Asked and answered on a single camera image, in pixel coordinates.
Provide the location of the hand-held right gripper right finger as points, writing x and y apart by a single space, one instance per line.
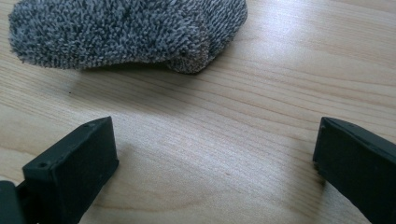
358 168

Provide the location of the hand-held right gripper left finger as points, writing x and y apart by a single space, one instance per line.
71 171

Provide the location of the grey knitted sock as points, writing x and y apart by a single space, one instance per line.
124 31

